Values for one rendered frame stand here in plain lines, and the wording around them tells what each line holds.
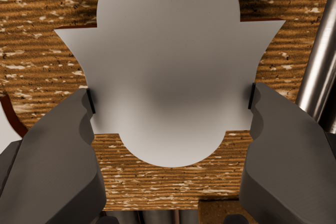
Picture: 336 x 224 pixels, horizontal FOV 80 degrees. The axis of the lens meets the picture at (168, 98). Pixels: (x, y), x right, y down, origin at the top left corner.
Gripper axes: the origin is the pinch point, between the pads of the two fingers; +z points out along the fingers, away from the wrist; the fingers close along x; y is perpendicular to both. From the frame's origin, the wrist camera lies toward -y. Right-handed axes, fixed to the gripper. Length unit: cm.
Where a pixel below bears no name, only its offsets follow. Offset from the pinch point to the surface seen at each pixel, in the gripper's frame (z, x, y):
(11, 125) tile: 1.4, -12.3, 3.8
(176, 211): 7.7, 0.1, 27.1
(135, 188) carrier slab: 2.0, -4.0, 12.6
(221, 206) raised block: 1.1, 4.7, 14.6
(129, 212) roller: 4.0, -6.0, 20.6
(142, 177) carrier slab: 2.0, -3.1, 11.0
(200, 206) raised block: 1.2, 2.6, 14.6
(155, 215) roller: 3.3, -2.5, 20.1
